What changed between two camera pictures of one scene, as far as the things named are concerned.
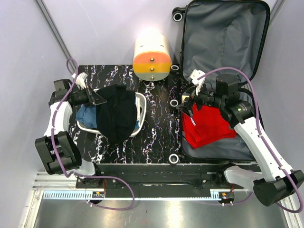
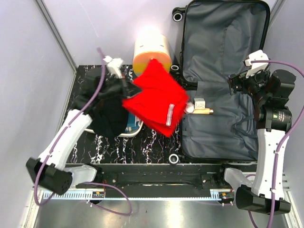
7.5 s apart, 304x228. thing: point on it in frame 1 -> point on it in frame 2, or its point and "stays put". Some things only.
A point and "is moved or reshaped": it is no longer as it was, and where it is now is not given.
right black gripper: [186, 106] -> [234, 80]
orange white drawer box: [152, 59] stays put
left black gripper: [95, 99] -> [128, 89]
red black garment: [204, 126] -> [162, 101]
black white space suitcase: [221, 38] stays put
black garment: [116, 118] is moved or reshaped
